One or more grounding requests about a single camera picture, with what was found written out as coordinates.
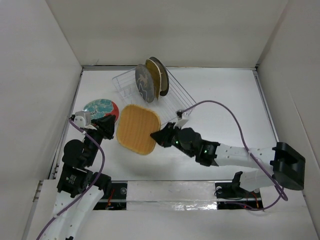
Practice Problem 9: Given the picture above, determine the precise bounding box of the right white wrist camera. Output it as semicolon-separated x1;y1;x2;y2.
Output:
174;109;190;129

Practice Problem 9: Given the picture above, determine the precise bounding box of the black plate with deer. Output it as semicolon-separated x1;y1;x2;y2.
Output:
135;64;155;103

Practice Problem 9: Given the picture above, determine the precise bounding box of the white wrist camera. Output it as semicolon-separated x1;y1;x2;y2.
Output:
73;111;91;128
174;109;190;129

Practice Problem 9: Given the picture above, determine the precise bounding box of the dark rimmed cream plate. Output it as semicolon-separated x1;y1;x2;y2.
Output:
149;56;170;97

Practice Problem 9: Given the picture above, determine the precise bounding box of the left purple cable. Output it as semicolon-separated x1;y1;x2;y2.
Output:
37;119;106;240

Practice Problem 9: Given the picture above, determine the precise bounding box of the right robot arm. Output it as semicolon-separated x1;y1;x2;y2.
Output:
150;122;306;197

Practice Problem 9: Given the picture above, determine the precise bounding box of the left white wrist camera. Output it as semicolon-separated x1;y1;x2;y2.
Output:
73;111;91;128

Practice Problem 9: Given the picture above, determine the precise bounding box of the white wire dish rack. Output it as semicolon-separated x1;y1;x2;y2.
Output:
112;68;196;126

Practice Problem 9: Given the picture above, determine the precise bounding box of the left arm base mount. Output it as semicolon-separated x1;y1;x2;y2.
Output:
93;181;128;211

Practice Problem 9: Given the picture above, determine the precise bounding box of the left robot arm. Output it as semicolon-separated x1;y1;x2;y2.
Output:
37;111;116;240

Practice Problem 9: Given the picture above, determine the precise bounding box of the square woven bamboo tray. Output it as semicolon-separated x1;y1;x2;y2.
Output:
116;104;161;155

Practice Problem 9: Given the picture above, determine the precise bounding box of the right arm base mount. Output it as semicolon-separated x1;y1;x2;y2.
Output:
214;171;264;210

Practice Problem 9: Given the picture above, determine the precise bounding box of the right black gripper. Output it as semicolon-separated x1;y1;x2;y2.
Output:
151;121;195;158

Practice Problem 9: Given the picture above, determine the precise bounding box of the colourful red teal plate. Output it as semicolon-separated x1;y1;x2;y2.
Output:
82;98;120;122

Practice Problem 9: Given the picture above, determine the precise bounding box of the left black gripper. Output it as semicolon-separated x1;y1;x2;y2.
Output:
84;113;116;165

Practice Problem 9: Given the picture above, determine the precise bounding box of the yellow fan-shaped bamboo plate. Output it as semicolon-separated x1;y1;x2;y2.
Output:
145;59;162;99

